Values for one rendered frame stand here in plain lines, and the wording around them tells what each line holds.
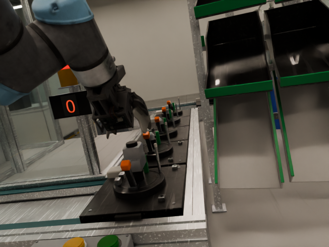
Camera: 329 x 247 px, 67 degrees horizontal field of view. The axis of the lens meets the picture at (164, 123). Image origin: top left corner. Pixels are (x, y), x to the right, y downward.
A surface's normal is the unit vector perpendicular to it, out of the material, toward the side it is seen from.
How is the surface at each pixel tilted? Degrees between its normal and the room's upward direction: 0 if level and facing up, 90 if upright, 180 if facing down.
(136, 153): 90
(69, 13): 118
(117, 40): 90
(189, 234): 90
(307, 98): 45
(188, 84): 90
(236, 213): 0
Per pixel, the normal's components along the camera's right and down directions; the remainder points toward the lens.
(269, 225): -0.16, -0.96
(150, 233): -0.11, 0.23
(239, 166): -0.32, -0.51
